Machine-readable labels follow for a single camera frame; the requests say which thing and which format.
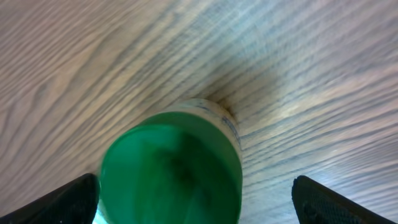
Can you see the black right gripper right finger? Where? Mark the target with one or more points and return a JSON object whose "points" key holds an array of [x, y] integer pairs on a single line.
{"points": [[316, 204]]}

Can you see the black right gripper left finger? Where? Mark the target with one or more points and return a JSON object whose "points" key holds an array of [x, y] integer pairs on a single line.
{"points": [[73, 203]]}

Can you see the green lid jar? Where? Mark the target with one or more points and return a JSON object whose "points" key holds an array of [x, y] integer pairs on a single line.
{"points": [[180, 165]]}

